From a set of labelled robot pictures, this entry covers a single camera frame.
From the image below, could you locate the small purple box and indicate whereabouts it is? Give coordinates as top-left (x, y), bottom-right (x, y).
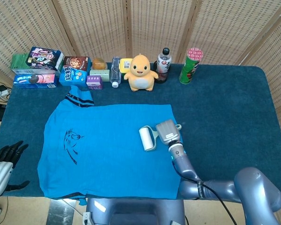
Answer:
top-left (86, 75), bottom-right (103, 90)

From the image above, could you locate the clear water bottle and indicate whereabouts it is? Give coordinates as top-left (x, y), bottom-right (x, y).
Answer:
top-left (110, 56), bottom-right (121, 89)

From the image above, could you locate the green box with yellow lid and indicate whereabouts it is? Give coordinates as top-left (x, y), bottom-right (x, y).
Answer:
top-left (119, 58), bottom-right (133, 80)

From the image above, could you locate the dark blue table carpet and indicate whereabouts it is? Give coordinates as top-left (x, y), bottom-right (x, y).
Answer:
top-left (0, 62), bottom-right (281, 202)

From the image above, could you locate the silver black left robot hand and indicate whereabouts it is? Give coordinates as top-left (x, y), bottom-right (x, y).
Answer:
top-left (0, 140), bottom-right (30, 199)

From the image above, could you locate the drink bottle with white label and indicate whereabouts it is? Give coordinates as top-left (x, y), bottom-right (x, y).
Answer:
top-left (156, 47), bottom-right (173, 84)

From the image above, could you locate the wicker folding screen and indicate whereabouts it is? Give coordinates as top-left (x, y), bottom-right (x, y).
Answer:
top-left (0, 0), bottom-right (281, 136)

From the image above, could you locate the blue t-shirt with cat print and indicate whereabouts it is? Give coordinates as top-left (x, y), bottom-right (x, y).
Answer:
top-left (37, 85), bottom-right (184, 207)

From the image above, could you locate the pale green lint roller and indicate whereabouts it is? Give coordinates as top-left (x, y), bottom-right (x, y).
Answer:
top-left (139, 123), bottom-right (182, 152)

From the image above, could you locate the brown cookie box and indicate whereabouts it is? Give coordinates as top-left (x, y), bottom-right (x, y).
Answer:
top-left (63, 55), bottom-right (92, 73)

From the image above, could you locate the pale green case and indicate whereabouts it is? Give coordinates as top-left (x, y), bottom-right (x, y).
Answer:
top-left (89, 68), bottom-right (110, 82)

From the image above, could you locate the green white carton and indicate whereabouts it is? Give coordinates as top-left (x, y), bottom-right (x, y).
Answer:
top-left (10, 53), bottom-right (61, 75)

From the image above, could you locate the yellow plush toy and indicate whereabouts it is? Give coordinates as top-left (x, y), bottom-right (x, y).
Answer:
top-left (123, 54), bottom-right (159, 92)

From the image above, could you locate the blue pink sandwich cookie box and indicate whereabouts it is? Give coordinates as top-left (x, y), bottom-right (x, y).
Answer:
top-left (13, 74), bottom-right (58, 89)

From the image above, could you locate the grey robot torso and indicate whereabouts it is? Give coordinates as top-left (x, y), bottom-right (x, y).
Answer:
top-left (83, 198), bottom-right (187, 225)

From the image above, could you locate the green chips can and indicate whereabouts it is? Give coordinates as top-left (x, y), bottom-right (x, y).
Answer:
top-left (179, 47), bottom-right (204, 85)

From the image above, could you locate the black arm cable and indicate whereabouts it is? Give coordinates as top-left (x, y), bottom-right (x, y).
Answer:
top-left (173, 161), bottom-right (237, 225)

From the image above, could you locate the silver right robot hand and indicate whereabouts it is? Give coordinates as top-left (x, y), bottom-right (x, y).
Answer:
top-left (155, 119), bottom-right (181, 146)

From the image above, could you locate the black snack bag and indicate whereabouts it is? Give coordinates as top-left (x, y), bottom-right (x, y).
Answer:
top-left (25, 46), bottom-right (64, 71)

